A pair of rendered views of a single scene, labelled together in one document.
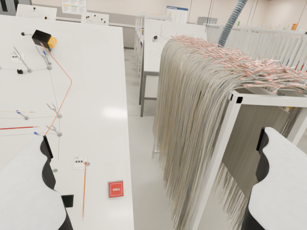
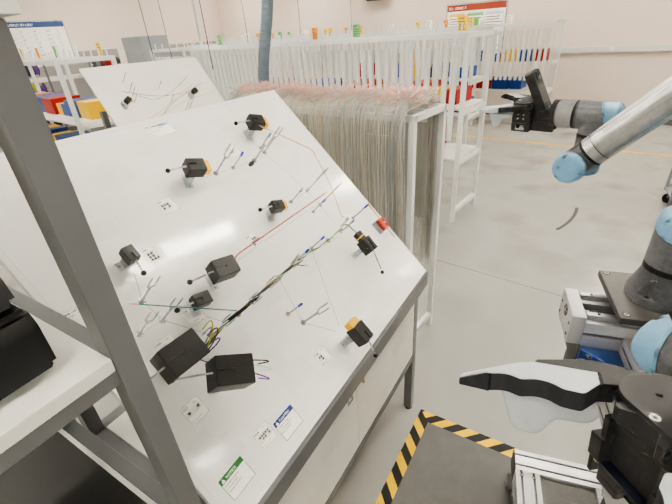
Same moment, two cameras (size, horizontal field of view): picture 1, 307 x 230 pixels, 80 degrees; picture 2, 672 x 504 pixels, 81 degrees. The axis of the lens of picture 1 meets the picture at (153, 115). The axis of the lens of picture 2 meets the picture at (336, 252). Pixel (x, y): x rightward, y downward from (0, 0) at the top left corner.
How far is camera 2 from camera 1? 1.34 m
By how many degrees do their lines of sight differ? 35
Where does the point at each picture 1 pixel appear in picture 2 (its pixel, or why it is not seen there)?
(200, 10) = (93, 20)
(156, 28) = (114, 83)
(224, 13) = (147, 18)
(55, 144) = (324, 213)
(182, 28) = (160, 72)
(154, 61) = not seen: hidden behind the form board
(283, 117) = (425, 128)
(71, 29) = (243, 106)
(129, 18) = not seen: outside the picture
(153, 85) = not seen: hidden behind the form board
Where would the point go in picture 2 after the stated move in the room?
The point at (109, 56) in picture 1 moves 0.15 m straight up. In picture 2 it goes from (290, 123) to (285, 84)
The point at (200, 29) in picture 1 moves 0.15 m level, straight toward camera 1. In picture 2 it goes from (189, 65) to (193, 65)
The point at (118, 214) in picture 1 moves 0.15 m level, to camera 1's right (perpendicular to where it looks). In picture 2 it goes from (392, 242) to (415, 230)
